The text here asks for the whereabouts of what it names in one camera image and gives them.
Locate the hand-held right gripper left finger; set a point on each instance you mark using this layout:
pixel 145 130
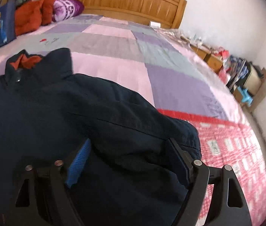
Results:
pixel 80 162

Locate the blue printed cushion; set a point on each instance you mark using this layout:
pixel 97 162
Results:
pixel 1 26

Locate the purple patterned pillow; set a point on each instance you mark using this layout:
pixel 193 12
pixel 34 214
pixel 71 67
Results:
pixel 67 8

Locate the pastel patchwork bed sheet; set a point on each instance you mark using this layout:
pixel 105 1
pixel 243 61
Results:
pixel 114 58

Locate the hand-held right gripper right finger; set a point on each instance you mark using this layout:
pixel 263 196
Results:
pixel 180 161

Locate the beige box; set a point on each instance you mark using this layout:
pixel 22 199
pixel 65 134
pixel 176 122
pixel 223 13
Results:
pixel 253 78

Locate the red checkered mat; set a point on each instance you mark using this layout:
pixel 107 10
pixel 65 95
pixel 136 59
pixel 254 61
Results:
pixel 229 141

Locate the small white box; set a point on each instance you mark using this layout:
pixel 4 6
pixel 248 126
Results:
pixel 154 24

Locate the wooden nightstand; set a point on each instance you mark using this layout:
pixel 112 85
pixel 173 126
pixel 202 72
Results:
pixel 214 62

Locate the cyan plastic stool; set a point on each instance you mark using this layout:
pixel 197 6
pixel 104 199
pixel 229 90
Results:
pixel 245 95

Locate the dark navy jacket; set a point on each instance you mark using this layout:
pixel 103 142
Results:
pixel 76 110

